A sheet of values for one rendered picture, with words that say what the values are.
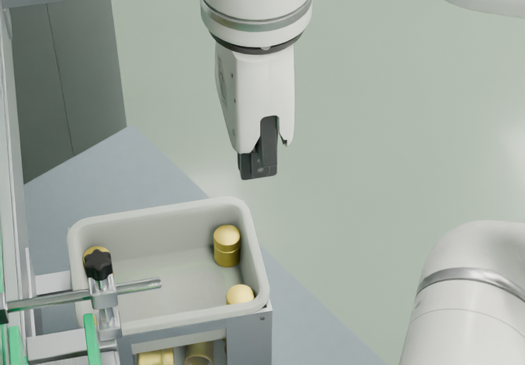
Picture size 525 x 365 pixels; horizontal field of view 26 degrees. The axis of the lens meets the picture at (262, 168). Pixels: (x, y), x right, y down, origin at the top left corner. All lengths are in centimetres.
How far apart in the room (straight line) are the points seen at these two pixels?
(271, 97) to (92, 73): 126
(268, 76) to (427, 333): 33
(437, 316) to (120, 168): 85
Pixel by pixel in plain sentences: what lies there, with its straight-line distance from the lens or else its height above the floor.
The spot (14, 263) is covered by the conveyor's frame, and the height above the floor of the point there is 105.
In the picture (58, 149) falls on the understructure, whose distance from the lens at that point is 223.
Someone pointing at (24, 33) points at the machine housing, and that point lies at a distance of 203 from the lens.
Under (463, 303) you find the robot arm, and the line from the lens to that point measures 107.
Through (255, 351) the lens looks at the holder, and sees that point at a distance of 138.
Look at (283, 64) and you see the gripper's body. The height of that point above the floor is 150.
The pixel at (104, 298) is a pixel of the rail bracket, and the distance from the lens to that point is 117.
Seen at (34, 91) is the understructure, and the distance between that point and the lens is 212.
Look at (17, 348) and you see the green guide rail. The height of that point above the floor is 113.
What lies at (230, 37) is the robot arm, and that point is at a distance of 83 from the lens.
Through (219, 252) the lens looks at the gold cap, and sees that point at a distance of 141.
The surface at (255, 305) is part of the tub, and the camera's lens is 130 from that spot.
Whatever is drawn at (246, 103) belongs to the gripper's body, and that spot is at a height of 147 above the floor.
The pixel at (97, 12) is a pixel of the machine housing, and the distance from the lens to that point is 201.
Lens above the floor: 207
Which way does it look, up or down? 48 degrees down
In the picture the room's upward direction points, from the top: straight up
